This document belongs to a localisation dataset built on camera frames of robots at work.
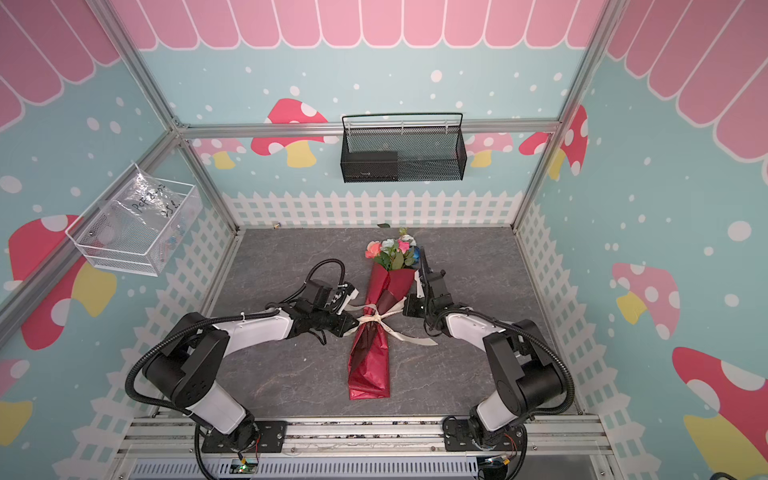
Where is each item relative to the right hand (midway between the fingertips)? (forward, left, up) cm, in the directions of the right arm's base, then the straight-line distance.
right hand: (403, 300), depth 93 cm
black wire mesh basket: (+36, 0, +28) cm, 46 cm away
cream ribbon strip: (-3, +10, -2) cm, 11 cm away
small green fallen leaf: (+41, +7, -8) cm, 42 cm away
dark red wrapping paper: (-21, +10, -3) cm, 24 cm away
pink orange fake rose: (+23, +11, -2) cm, 25 cm away
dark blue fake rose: (+20, -6, -3) cm, 21 cm away
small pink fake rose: (+22, 0, +1) cm, 22 cm away
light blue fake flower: (+19, +4, -2) cm, 19 cm away
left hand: (-8, +15, -3) cm, 17 cm away
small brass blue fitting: (+41, +51, -7) cm, 66 cm away
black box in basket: (+30, +11, +29) cm, 43 cm away
